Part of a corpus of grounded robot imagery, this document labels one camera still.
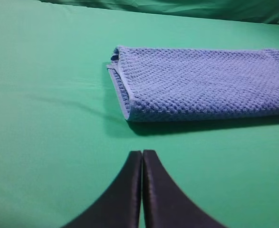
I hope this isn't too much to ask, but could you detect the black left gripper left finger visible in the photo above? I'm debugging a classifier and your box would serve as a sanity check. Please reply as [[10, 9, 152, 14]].
[[64, 151, 142, 228]]

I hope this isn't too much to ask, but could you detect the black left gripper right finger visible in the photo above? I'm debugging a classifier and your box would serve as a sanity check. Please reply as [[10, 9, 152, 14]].
[[142, 150, 224, 228]]

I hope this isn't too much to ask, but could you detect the blue waffle-weave towel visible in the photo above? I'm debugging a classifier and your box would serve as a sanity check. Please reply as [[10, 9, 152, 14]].
[[107, 46, 279, 122]]

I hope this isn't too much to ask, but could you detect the green backdrop cloth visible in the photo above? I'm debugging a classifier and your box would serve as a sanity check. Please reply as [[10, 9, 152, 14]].
[[47, 0, 279, 24]]

